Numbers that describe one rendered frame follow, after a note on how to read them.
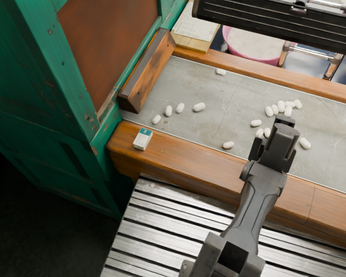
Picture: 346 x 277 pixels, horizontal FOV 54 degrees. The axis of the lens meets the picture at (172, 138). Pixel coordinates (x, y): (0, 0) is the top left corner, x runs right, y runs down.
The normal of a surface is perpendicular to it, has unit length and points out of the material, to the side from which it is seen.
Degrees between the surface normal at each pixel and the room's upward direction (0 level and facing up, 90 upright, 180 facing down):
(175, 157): 0
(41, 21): 90
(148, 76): 67
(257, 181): 28
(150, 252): 0
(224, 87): 0
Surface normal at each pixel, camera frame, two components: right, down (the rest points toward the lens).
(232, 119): -0.04, -0.50
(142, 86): 0.83, 0.09
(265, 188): 0.18, -0.80
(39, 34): 0.92, 0.31
